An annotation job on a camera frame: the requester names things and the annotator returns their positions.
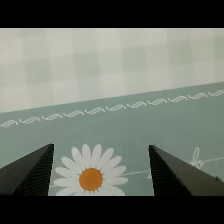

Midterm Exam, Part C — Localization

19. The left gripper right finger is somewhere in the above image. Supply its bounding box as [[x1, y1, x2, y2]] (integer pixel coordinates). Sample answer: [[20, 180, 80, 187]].
[[148, 144, 224, 197]]

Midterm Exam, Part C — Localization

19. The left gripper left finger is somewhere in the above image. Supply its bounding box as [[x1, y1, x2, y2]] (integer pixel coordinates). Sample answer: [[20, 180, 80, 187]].
[[0, 142, 55, 197]]

